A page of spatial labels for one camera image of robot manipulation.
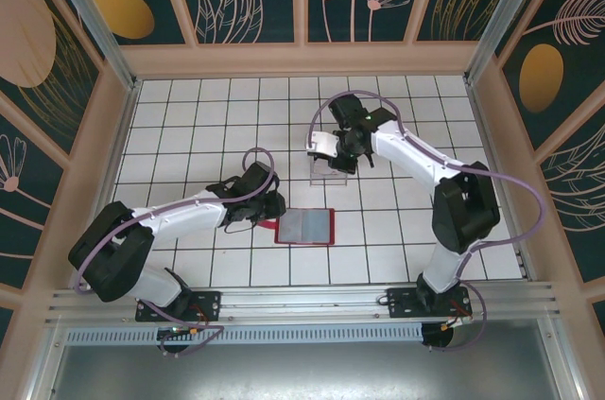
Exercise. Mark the grey metal sheet panel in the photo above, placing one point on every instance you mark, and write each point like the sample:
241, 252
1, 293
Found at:
307, 371

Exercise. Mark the aluminium mounting rail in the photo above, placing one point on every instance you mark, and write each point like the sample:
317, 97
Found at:
307, 300

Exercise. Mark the aluminium upright post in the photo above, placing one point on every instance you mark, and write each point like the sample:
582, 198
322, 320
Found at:
94, 22
510, 7

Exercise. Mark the red leather card holder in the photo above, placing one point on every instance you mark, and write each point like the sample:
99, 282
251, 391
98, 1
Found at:
302, 227

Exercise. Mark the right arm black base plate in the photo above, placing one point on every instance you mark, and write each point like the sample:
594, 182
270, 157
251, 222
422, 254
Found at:
402, 303

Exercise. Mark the clear acrylic card stand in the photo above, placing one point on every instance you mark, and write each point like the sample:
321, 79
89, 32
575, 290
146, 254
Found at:
331, 180

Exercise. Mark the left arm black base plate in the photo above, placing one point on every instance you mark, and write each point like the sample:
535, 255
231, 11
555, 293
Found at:
208, 305

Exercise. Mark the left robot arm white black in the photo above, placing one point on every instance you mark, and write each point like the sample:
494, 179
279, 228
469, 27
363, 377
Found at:
189, 218

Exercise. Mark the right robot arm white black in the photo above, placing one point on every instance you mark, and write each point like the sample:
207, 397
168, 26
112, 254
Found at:
411, 149

